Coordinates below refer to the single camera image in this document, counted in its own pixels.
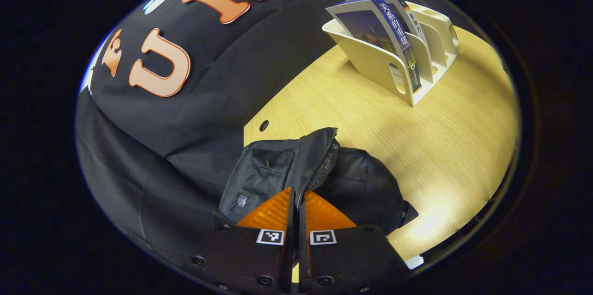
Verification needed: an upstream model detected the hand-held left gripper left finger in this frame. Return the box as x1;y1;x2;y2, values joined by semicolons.
185;187;297;295

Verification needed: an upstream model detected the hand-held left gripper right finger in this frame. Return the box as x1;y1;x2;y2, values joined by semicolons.
296;189;411;295

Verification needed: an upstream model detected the black schoolbag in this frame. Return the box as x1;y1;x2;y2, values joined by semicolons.
219;127;419;240

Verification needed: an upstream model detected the white bookshelf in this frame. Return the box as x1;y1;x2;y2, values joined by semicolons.
322;1;461;108

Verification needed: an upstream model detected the blue cover book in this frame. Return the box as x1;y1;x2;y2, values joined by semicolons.
326;0;423;94

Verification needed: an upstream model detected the grey portrait cover book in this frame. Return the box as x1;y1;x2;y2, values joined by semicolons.
347;0;429;43

